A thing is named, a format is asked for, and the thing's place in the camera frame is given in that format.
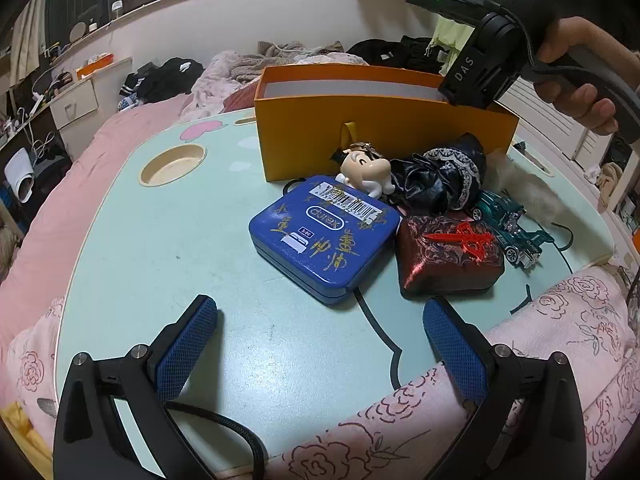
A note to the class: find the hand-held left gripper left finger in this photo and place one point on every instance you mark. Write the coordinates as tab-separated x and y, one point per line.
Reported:
187	347

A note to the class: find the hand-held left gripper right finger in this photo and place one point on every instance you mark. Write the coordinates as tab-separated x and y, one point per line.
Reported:
452	347

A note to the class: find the red patterned box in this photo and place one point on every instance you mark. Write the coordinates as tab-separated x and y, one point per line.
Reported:
440	265

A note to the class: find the green toy car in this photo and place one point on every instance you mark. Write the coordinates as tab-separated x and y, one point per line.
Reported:
520	240

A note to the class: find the black lace scrunchie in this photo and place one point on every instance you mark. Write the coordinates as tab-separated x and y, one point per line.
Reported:
430	185

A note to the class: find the white fluffy pompom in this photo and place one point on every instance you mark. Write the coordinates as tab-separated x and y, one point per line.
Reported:
525	190

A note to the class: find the white cartoon figure toy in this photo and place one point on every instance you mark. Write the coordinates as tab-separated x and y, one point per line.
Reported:
357	162

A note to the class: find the blue tin box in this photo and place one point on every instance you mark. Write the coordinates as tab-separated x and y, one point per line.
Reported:
310	240

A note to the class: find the orange cardboard box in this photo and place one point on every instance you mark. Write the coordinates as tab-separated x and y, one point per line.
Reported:
300	140

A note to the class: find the cartoon printed desktop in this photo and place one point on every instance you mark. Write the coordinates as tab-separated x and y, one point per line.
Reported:
150	260

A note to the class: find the person's right hand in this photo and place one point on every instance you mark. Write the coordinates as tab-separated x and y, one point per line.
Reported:
575	35

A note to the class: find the light green hanging cloth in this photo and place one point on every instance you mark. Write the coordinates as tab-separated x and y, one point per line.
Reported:
445	35

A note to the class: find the black clothes pile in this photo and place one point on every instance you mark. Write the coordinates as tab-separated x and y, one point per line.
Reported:
380	50
165	80

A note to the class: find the pink floral quilt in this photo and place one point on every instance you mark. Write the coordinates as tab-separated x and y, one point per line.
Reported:
550	320

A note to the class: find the white louvered door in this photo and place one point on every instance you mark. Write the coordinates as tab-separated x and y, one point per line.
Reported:
550	145

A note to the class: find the beige plush toy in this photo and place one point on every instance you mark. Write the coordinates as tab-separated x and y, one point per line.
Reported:
611	180

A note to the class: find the beige knit garment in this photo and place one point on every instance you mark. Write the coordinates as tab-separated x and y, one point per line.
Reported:
280	52

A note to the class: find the pink bed sheet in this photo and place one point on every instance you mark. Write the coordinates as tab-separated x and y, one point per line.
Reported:
75	185

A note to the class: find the white curved device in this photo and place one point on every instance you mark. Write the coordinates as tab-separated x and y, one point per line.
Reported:
20	175

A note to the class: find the white bedside cabinet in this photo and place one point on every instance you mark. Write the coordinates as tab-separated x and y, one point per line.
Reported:
75	102

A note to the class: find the orange tissue box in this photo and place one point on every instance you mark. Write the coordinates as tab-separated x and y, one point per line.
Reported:
95	66

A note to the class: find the small round mirror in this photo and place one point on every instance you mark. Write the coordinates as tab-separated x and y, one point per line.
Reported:
78	32

